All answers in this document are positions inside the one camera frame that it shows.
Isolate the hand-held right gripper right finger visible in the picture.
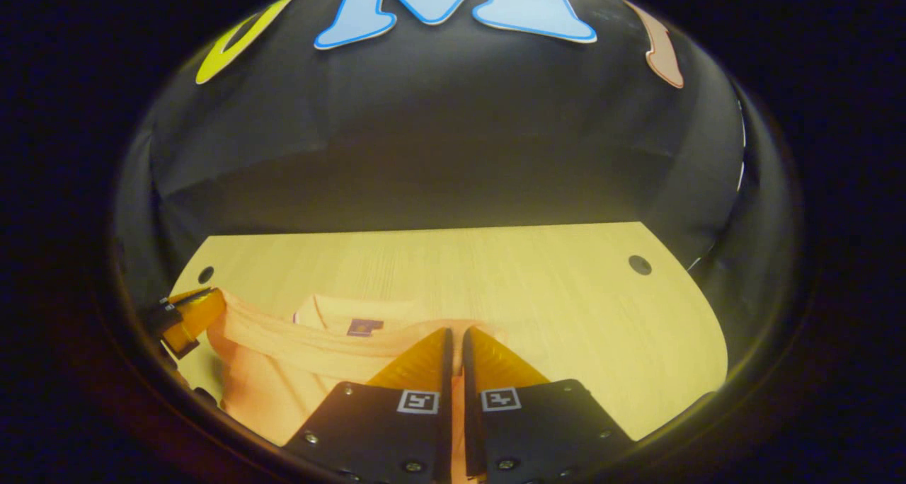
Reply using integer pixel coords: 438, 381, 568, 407
464, 326, 636, 484

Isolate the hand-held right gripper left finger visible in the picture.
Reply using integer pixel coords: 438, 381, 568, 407
283, 327, 454, 484

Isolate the orange T-shirt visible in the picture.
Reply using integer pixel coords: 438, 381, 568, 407
207, 289, 507, 484

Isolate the black backdrop cloth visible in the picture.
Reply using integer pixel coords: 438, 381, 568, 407
113, 0, 795, 371

